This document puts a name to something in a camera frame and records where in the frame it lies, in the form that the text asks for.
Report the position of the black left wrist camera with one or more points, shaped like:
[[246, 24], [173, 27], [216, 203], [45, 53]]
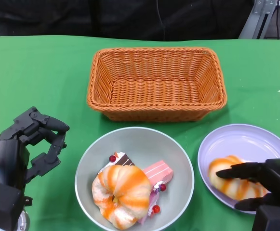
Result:
[[2, 204]]

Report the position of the black backdrop cloth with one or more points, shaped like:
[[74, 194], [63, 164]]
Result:
[[82, 16]]

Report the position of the chocolate cake slice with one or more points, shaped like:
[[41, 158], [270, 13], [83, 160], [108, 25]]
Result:
[[124, 160]]

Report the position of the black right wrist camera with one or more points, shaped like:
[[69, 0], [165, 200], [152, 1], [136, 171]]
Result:
[[274, 219]]

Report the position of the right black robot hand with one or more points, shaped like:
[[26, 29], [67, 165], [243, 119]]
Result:
[[279, 178]]

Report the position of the orange wicker basket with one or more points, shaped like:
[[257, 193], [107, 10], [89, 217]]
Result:
[[157, 96]]

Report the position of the aluminium frame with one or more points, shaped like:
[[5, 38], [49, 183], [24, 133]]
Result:
[[255, 21]]

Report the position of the grey metal bowl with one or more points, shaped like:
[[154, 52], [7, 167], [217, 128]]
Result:
[[139, 144]]

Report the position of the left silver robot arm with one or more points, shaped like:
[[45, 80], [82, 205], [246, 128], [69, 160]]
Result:
[[24, 221]]

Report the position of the salmon pink cake slice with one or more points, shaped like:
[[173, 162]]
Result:
[[159, 172]]

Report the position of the orange striped bread roll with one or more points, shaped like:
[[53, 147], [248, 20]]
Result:
[[233, 187], [127, 187]]

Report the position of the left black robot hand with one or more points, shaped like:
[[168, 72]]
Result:
[[7, 156]]

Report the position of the lilac round plate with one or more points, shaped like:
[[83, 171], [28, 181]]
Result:
[[245, 142]]

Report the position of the magenta cake slice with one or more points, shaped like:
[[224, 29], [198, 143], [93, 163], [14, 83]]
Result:
[[156, 209]]

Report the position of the green tablecloth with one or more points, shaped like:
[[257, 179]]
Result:
[[33, 72]]

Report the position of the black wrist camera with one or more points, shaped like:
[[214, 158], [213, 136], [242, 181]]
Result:
[[274, 219], [2, 204]]

